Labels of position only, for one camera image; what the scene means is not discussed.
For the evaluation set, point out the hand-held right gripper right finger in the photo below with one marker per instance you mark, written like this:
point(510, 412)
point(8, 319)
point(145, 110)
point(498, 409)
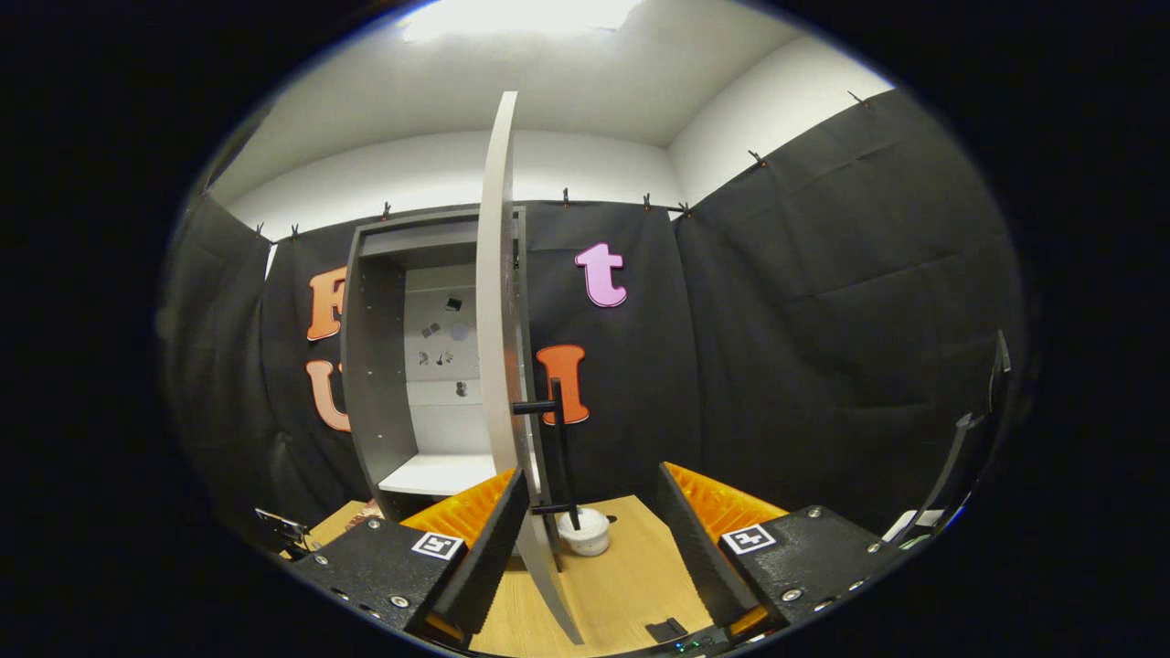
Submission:
point(699, 567)

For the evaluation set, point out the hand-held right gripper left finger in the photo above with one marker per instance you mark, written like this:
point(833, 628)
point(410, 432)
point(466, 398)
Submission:
point(494, 567)

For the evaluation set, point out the grey cabinet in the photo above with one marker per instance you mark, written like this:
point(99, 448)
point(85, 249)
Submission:
point(370, 384)

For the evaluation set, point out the stack of books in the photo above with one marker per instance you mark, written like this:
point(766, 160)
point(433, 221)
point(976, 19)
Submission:
point(370, 514)

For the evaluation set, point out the white lidded jar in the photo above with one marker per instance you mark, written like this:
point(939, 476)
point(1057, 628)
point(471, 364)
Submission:
point(590, 539)

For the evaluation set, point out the black backdrop cloth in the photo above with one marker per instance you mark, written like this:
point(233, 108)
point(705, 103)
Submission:
point(823, 320)

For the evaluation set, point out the wide ceiling light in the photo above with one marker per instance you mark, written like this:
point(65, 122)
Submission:
point(521, 14)

